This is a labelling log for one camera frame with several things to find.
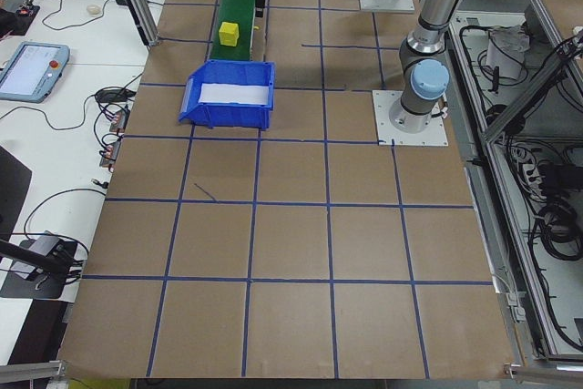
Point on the small terminal board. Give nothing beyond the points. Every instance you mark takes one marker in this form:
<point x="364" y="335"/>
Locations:
<point x="109" y="152"/>
<point x="119" y="120"/>

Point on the gray box device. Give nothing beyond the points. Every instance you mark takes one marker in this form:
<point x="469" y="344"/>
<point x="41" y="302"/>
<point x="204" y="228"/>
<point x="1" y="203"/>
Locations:
<point x="43" y="243"/>

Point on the black flat panel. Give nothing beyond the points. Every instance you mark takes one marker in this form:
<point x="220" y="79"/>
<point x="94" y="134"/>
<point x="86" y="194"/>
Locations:
<point x="11" y="188"/>

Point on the yellow foam block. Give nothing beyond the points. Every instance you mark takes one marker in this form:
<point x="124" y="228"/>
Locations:
<point x="229" y="34"/>

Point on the black stand base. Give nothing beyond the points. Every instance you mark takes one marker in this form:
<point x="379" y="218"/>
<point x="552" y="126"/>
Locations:
<point x="54" y="289"/>

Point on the black power adapter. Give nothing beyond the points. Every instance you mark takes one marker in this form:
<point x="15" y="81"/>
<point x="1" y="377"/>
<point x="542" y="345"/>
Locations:
<point x="111" y="95"/>
<point x="122" y="0"/>

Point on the white plastic bag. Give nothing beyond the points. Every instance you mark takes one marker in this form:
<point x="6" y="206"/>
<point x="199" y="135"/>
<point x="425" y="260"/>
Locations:
<point x="505" y="56"/>

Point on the green conveyor belt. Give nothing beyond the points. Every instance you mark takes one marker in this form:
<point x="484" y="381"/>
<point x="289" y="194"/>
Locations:
<point x="237" y="2"/>

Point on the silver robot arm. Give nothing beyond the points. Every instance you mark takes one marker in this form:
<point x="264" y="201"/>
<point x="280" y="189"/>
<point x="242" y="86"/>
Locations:
<point x="428" y="84"/>

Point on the light blue teach pendant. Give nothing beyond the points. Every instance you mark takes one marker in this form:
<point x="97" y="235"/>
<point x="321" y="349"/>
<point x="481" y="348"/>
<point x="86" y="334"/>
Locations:
<point x="32" y="70"/>

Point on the blue plastic storage bin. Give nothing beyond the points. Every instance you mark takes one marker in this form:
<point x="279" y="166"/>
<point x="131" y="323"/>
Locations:
<point x="228" y="115"/>

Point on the white tape roll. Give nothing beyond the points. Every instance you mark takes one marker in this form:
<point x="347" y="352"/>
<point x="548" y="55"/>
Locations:
<point x="93" y="9"/>

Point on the person in dark clothes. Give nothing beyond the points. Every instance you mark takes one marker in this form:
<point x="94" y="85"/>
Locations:
<point x="9" y="22"/>

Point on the small red circuit board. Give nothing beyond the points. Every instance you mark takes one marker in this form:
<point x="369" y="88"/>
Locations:
<point x="27" y="10"/>

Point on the V-shaped metal bar frame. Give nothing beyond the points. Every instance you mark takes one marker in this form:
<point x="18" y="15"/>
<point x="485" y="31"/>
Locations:
<point x="519" y="106"/>

